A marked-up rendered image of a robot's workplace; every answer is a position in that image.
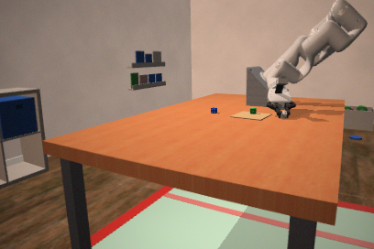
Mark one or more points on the white die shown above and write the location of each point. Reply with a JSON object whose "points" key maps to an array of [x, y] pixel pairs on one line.
{"points": [[283, 115]]}

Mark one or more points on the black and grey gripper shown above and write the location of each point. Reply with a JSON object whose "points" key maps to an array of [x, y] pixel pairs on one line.
{"points": [[281, 101]]}

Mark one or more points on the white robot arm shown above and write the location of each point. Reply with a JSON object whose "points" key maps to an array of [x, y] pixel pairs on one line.
{"points": [[324, 39]]}

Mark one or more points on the tan mat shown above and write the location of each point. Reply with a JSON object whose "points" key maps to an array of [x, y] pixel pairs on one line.
{"points": [[248, 115]]}

